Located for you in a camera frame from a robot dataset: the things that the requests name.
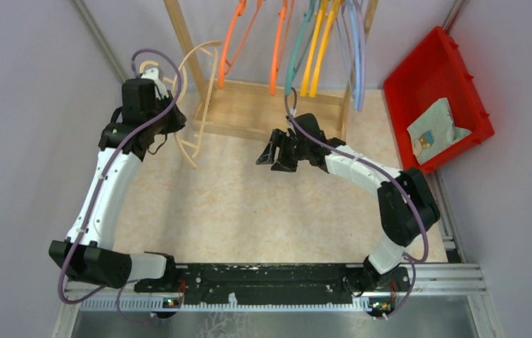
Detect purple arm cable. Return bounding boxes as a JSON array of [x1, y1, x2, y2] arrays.
[[284, 87, 430, 321], [57, 49, 183, 325]]

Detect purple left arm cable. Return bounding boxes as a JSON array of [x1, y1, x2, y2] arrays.
[[57, 49, 183, 325]]

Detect light blue plastic hanger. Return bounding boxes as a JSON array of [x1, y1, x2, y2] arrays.
[[336, 1, 366, 111]]

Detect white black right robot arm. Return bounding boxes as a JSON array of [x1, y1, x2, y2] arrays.
[[256, 113, 441, 292]]

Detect lilac plastic hanger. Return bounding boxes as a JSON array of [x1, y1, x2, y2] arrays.
[[348, 1, 366, 99]]

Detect teal plastic hanger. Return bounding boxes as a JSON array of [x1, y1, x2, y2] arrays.
[[284, 0, 319, 95]]

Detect beige plastic hanger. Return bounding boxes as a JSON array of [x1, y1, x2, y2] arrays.
[[138, 40, 223, 169]]

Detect printed cloth in bin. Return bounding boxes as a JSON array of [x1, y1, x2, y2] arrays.
[[407, 97, 471, 164]]

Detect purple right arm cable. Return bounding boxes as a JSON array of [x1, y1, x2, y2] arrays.
[[284, 87, 430, 321]]

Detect wooden hanger rack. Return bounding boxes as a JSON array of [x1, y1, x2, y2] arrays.
[[165, 1, 377, 140]]

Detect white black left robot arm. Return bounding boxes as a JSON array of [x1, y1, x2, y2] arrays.
[[49, 75, 186, 292]]

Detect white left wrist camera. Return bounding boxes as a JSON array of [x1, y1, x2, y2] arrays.
[[141, 67, 170, 100]]

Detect yellow plastic hanger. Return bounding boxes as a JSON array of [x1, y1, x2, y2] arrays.
[[308, 0, 343, 98], [300, 0, 329, 97]]

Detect red plastic bin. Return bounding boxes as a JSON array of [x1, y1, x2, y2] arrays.
[[383, 26, 495, 173]]

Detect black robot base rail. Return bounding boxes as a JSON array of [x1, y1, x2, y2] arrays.
[[79, 262, 412, 320]]

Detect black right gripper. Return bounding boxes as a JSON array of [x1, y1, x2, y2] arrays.
[[257, 128, 310, 172]]

